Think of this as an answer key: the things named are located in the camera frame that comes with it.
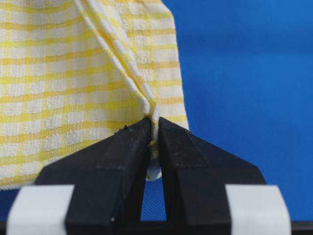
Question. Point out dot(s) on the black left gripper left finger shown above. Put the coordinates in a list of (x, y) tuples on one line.
[(85, 192)]

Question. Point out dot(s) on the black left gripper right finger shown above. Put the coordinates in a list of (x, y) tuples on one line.
[(209, 191)]

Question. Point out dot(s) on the yellow checked towel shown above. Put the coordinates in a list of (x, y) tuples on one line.
[(73, 72)]

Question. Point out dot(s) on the blue table cloth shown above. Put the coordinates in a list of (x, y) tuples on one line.
[(247, 80)]

